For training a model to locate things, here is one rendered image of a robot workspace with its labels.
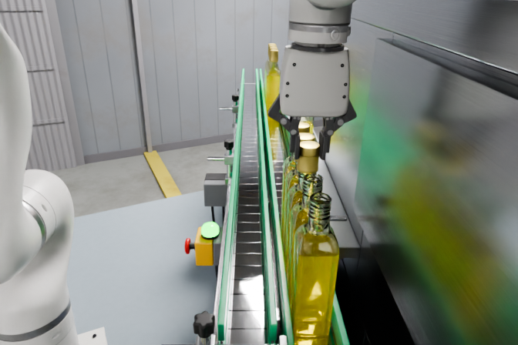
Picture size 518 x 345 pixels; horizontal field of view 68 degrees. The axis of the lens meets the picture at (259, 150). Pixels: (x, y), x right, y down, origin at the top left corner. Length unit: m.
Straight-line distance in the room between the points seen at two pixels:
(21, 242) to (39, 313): 0.16
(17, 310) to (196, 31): 3.28
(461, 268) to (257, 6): 3.70
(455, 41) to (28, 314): 0.71
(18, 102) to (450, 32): 0.56
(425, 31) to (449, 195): 0.22
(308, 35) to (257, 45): 3.51
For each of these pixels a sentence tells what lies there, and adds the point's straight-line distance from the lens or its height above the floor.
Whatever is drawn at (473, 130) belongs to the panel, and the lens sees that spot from 0.42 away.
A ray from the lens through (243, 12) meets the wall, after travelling 3.94.
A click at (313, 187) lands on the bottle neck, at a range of 0.56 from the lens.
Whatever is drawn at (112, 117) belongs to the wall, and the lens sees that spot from 3.78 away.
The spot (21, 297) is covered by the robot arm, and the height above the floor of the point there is 1.11.
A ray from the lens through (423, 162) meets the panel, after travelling 0.51.
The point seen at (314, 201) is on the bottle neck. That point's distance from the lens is 0.51.
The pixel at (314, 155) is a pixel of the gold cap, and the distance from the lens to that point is 0.60.
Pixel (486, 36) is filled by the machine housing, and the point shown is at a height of 1.53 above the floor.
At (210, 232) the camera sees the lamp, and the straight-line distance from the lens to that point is 0.95.
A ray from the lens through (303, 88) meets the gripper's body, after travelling 0.55.
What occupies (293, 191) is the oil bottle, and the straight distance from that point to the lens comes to 0.64.
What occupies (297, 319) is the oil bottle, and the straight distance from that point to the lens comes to 0.61.
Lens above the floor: 1.57
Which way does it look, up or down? 24 degrees down
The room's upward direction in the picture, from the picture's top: 1 degrees clockwise
